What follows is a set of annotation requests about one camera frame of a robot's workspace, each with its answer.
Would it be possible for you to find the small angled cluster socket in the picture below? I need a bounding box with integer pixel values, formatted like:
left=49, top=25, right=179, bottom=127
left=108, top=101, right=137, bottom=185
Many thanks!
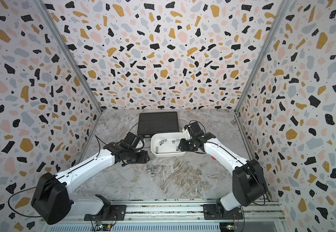
left=159, top=140, right=167, bottom=145

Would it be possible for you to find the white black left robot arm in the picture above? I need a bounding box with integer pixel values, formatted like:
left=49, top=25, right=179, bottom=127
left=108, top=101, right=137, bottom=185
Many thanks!
left=31, top=132, right=150, bottom=225

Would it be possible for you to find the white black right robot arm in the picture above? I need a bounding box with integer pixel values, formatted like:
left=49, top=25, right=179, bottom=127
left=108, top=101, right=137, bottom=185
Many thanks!
left=178, top=121, right=267, bottom=211

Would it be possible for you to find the chrome socket cluster lower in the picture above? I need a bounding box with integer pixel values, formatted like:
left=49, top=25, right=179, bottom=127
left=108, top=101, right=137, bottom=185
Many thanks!
left=151, top=165, right=159, bottom=177

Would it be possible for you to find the white plastic storage box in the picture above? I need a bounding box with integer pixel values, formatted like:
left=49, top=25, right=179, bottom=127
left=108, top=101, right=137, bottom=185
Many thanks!
left=150, top=132, right=186, bottom=158

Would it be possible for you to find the black ribbed tool case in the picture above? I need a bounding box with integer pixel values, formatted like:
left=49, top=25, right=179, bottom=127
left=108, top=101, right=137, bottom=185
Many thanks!
left=137, top=112, right=180, bottom=138

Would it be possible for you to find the green circuit board right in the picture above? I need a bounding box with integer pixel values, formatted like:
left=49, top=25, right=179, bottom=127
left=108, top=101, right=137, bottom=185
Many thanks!
left=226, top=225, right=237, bottom=231

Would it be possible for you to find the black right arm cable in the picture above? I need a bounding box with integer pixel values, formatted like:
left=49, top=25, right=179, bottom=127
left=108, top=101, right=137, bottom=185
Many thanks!
left=185, top=120, right=267, bottom=206

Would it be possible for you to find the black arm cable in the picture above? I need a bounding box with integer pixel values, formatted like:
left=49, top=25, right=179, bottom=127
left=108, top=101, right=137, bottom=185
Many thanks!
left=7, top=121, right=151, bottom=218
left=185, top=120, right=267, bottom=206

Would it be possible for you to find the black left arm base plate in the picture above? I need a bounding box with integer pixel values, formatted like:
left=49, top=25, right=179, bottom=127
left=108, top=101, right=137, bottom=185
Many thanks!
left=84, top=205, right=127, bottom=221

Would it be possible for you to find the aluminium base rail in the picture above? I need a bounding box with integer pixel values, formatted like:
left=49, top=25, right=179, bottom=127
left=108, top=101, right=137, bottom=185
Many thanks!
left=40, top=199, right=289, bottom=232

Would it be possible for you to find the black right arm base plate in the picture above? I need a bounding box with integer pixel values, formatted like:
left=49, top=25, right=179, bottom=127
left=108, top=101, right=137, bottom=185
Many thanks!
left=203, top=204, right=244, bottom=220

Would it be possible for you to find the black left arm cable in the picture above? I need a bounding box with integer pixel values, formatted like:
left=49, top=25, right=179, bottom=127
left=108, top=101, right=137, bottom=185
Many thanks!
left=7, top=121, right=151, bottom=218

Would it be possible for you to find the aluminium frame post left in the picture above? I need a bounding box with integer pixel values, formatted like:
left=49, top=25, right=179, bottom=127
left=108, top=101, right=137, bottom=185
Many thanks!
left=31, top=0, right=102, bottom=114

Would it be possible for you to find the aluminium frame post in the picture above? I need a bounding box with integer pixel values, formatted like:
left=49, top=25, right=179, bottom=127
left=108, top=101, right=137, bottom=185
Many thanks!
left=31, top=0, right=102, bottom=114
left=234, top=0, right=291, bottom=115

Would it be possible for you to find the aluminium frame post right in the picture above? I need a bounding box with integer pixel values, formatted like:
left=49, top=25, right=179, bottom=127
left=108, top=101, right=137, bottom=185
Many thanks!
left=234, top=0, right=291, bottom=115

